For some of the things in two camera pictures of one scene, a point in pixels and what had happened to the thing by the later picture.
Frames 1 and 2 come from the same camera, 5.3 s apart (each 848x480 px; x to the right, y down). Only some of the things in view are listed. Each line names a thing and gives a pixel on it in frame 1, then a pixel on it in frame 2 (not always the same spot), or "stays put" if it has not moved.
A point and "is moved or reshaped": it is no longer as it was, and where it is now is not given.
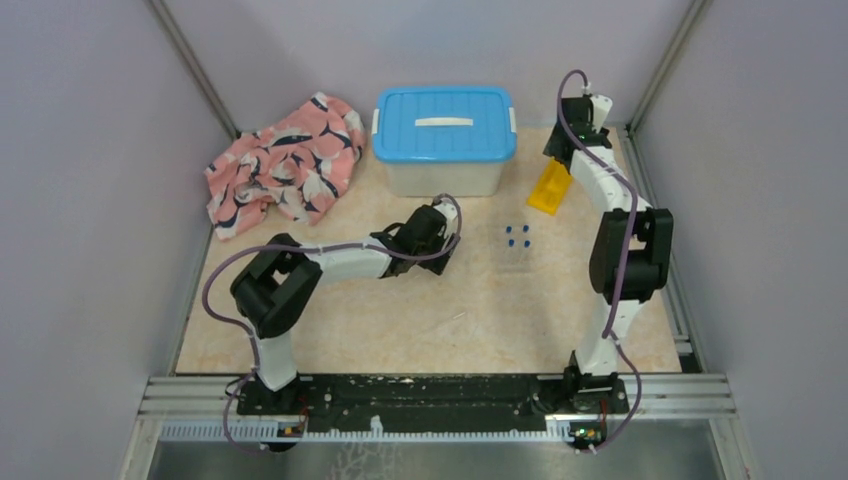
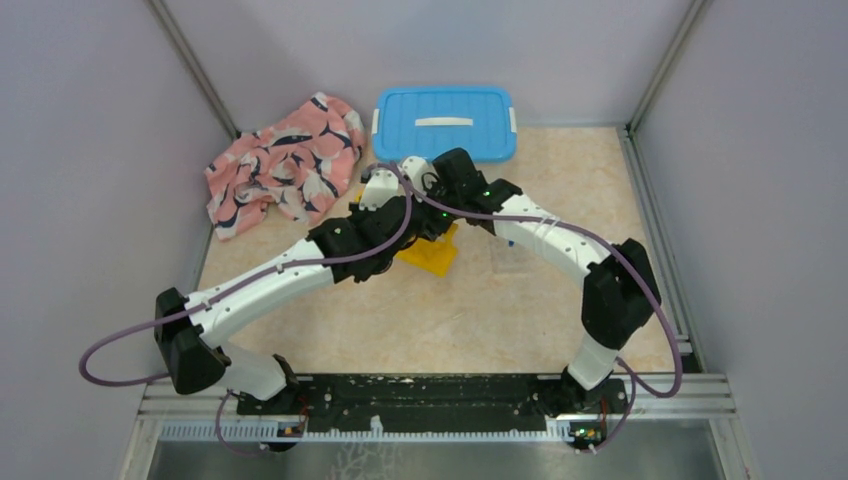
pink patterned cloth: (298, 167) stays put
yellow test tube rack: (551, 188) is moved or reshaped
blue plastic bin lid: (444, 125) stays put
